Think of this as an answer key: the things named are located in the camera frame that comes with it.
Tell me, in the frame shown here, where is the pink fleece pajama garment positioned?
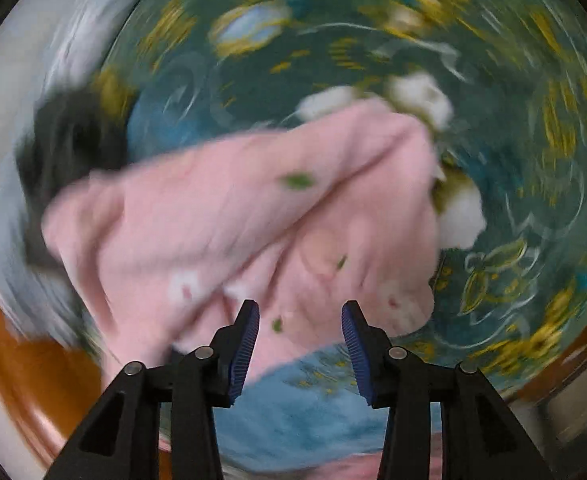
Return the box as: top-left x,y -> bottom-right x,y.
40,96 -> 442,480

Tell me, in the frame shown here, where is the dark grey garment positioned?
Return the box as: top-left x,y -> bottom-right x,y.
16,88 -> 127,270

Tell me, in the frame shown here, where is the olive yellow garment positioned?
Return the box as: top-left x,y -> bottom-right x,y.
92,67 -> 138,122

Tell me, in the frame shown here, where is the green floral bed blanket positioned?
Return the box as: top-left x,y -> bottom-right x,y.
87,0 -> 587,474

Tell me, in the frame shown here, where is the grey daisy print quilt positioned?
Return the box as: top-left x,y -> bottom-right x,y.
0,0 -> 139,348

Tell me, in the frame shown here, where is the orange wooden bed frame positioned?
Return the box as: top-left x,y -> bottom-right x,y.
0,310 -> 101,479

